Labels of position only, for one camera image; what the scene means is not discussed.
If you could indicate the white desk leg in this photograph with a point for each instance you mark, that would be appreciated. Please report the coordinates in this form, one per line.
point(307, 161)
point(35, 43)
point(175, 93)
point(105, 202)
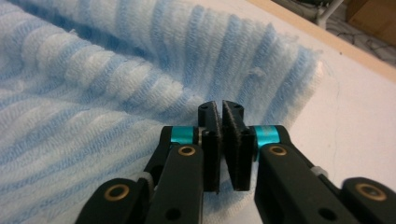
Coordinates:
point(327, 12)

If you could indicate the white foam mat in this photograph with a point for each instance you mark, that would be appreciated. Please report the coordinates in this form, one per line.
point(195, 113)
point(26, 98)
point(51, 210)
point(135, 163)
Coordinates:
point(358, 124)

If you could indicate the blue white striped towel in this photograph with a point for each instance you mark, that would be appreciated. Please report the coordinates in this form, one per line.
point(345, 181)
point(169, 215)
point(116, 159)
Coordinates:
point(93, 93)

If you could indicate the large cardboard box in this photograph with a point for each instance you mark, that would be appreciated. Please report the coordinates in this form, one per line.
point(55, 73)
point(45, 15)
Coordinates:
point(376, 18)

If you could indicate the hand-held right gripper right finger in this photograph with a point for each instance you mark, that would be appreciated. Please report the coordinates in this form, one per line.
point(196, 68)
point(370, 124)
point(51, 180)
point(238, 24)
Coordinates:
point(238, 149)

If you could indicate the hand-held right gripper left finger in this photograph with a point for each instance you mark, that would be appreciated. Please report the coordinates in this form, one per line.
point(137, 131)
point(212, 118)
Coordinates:
point(211, 149)

